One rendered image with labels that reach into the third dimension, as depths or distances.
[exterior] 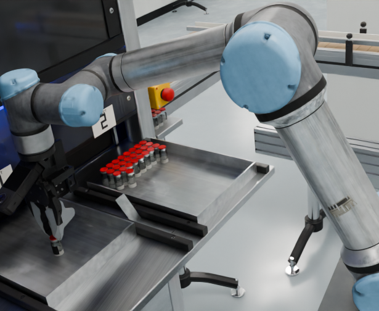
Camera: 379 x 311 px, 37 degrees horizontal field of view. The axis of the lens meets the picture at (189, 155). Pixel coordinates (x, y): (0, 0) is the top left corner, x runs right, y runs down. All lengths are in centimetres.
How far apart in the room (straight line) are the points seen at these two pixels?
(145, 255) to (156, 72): 39
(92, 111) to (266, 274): 158
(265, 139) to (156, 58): 140
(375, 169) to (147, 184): 107
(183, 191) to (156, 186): 8
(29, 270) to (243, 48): 70
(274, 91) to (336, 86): 205
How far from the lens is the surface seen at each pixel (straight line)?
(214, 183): 139
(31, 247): 131
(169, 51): 101
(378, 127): 284
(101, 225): 131
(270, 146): 238
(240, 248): 259
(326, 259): 252
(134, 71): 105
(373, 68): 204
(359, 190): 88
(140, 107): 158
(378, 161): 221
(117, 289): 113
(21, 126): 109
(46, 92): 103
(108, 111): 149
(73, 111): 100
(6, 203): 112
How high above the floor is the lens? 161
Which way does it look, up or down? 29 degrees down
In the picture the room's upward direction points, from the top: 8 degrees counter-clockwise
